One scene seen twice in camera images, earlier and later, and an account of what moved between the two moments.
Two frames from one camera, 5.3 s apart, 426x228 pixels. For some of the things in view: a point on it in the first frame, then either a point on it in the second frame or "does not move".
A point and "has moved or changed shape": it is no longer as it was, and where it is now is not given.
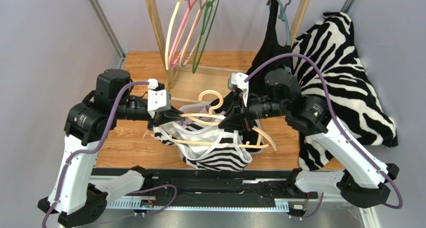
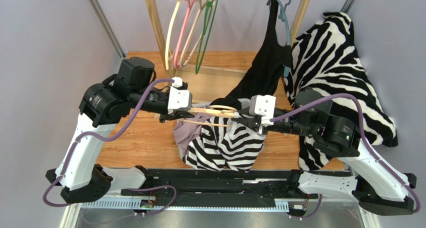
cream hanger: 173,14 does not move
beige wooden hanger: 210,119 has moved or changed shape
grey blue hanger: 283,16 does not move
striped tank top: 205,145 has moved or changed shape
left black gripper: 161,117 -> 175,114
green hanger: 205,19 does not move
